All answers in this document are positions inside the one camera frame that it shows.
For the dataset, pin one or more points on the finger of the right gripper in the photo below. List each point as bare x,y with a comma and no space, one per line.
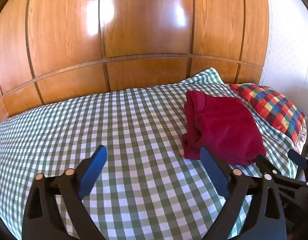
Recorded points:
265,166
299,160

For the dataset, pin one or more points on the green checked pillow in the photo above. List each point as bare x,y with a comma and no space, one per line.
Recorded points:
209,75

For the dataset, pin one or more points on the red sweater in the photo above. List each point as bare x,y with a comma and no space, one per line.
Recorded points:
224,126

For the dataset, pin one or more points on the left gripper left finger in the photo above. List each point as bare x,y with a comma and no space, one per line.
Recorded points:
42,219

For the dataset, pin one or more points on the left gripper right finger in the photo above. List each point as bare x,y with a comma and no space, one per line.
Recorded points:
252,209

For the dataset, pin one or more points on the wooden panelled headboard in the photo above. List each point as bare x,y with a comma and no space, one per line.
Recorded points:
53,50

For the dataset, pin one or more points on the green checked bed cover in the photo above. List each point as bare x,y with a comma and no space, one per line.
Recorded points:
146,190

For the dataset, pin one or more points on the colourful checked pillow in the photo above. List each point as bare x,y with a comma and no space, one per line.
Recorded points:
280,112

